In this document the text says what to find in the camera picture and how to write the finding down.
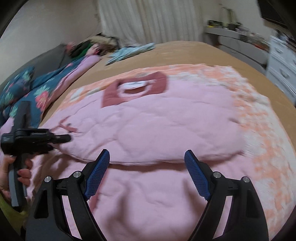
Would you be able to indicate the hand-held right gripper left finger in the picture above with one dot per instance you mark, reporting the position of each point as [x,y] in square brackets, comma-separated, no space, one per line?
[100,171]

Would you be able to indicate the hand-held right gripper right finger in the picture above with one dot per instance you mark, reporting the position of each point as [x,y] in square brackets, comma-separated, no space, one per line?
[195,172]

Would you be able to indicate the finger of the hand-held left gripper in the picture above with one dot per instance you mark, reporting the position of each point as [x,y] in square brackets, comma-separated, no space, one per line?
[61,138]

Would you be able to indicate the pink quilted jacket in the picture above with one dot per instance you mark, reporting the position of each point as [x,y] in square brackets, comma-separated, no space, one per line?
[148,129]

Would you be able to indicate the pile of mixed clothes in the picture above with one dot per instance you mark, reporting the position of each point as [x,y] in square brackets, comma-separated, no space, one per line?
[97,45]

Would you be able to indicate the person's left hand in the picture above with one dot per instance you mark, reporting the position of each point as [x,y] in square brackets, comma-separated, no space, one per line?
[24,172]

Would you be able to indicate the blue floral quilt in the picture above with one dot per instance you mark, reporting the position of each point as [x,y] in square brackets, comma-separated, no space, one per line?
[44,92]

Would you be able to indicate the orange white checked blanket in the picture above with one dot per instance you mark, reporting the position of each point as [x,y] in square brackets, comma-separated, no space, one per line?
[261,139]

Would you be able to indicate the grey headboard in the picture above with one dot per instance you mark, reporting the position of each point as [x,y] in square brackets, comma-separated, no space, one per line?
[46,59]

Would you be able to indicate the light blue garment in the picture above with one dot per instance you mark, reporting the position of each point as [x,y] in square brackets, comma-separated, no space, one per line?
[129,52]

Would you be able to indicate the bed with tan cover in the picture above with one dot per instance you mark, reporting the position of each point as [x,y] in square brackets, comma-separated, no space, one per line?
[198,54]

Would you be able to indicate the grey vanity dresser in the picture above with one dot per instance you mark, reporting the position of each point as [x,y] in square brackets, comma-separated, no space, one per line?
[240,52]

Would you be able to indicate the white drawer chest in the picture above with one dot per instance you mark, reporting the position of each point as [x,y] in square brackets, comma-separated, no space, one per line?
[283,67]

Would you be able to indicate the white curtain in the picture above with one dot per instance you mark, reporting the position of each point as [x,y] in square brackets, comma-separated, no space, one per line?
[148,20]

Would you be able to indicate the clutter of cosmetics bottles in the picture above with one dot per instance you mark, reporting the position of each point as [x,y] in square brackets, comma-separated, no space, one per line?
[245,31]

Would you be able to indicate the black wall television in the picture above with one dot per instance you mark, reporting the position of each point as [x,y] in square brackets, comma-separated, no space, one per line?
[269,9]

